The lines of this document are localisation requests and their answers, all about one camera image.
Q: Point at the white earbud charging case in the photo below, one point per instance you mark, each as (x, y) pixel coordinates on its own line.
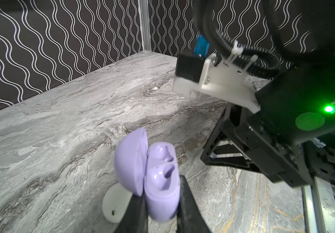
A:
(115, 203)

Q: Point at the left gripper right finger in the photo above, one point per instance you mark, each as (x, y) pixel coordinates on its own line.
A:
(189, 218)

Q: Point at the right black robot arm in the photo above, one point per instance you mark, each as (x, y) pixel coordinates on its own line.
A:
(292, 137)

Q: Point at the purple earbud charging case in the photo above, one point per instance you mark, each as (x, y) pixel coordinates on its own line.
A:
(149, 170)

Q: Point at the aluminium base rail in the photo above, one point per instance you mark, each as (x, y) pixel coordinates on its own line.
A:
(319, 198)

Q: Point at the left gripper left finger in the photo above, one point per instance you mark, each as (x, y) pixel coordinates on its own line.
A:
(135, 219)

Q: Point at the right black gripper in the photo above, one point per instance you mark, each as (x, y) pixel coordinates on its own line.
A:
(240, 133)

